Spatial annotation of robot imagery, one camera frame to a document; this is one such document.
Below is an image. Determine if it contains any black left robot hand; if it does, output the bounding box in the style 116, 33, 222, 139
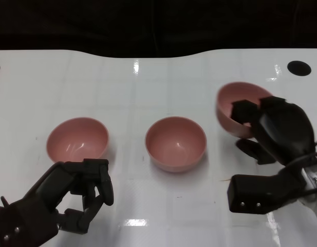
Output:
27, 158, 115, 234

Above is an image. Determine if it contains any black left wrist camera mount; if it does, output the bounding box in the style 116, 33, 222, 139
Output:
0, 197, 59, 242

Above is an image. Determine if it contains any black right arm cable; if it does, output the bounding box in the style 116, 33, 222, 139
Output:
283, 138, 317, 171

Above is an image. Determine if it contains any pink plastic bowl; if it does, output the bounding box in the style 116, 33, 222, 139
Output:
46, 117, 110, 165
216, 81, 274, 139
144, 116, 208, 173

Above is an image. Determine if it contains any black cloth backdrop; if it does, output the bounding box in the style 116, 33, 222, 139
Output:
0, 0, 317, 59

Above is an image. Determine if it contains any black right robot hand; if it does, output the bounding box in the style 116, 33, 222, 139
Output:
230, 95, 316, 166

